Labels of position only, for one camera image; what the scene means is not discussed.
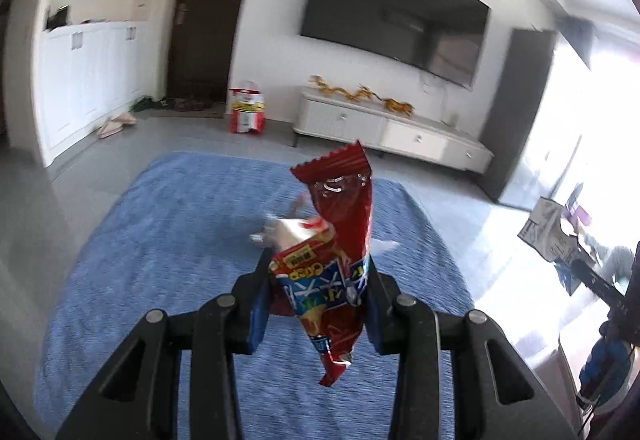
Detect gold dragon figurine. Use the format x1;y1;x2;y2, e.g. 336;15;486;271
308;74;375;102

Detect blue carpet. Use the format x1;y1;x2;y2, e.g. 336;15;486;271
32;151;476;440

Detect dark shoes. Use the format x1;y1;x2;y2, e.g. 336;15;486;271
132;95;171;113

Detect dark handbag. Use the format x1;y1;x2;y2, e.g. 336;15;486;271
45;6;70;31

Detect gold tiger figurine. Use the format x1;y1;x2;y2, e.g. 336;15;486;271
383;97;416;117

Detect black wall television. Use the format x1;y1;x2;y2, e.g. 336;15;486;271
298;0;491;91

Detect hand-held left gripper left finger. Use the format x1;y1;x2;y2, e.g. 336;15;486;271
55;247;274;440

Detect white lower cabinets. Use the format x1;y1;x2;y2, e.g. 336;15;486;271
32;20;151;169

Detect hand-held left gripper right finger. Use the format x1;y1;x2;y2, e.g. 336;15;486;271
362;255;581;440

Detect grey blue curtain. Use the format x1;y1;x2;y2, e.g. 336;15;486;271
555;14;599;71

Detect white printed milk carton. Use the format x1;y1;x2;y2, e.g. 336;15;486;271
517;199;581;263

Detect dark doormat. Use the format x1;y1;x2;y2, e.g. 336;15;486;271
170;97;226;120

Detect white television cable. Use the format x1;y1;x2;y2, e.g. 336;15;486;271
419;70;459;121

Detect red and white wrapper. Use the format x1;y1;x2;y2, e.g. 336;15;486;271
250;214;333;251

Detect person's right forearm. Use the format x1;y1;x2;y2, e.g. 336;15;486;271
577;320;640;416

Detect grey double door refrigerator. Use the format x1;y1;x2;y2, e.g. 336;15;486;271
478;27;559;203

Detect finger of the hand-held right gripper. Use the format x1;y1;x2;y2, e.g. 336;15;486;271
564;182;594;229
557;257;631;315

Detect red snack packet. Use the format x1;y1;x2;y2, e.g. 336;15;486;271
290;140;375;388

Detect white round waste bin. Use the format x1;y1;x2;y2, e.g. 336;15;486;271
597;245;636;285

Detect white television stand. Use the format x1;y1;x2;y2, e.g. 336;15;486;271
291;86;495;176

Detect red yellow shopping bag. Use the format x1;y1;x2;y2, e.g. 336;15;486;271
229;80;266;135

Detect dark brown entrance door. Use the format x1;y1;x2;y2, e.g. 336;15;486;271
165;0;261;113

